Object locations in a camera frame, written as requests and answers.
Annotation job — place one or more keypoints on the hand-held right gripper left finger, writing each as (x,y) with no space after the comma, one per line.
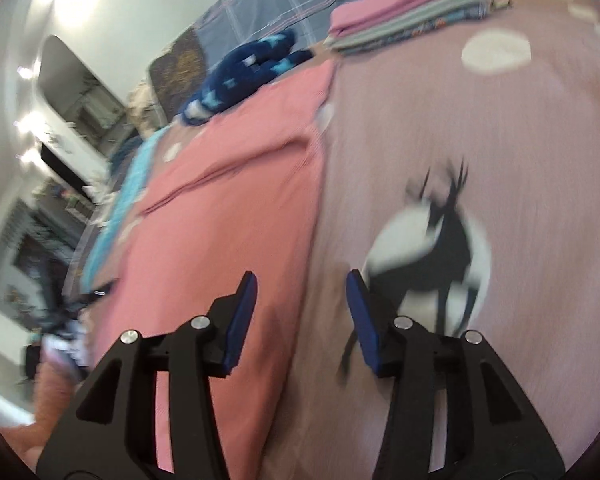
(243,317)

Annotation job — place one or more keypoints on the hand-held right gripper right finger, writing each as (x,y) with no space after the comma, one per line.
(361,317)

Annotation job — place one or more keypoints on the pink checked garment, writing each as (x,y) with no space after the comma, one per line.
(220,220)

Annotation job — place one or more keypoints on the person's left forearm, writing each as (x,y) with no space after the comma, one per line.
(55,410)

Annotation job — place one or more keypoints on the turquoise blanket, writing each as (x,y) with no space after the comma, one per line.
(125,200)

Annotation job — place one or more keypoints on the pink deer print blanket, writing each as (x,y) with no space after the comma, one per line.
(530,185)

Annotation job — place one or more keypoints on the beige fabric bundle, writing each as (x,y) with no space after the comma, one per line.
(140,105)

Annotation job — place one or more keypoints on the navy star print cloth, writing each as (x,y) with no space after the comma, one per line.
(245,72)

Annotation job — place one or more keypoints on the dark patterned pillow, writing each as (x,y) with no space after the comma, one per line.
(172,72)

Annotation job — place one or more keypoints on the arched doorway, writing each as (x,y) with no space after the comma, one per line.
(77,90)

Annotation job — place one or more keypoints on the grey folded cloth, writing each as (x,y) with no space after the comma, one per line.
(420,17)

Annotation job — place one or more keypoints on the pink folded cloth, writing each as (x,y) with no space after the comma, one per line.
(380,7)

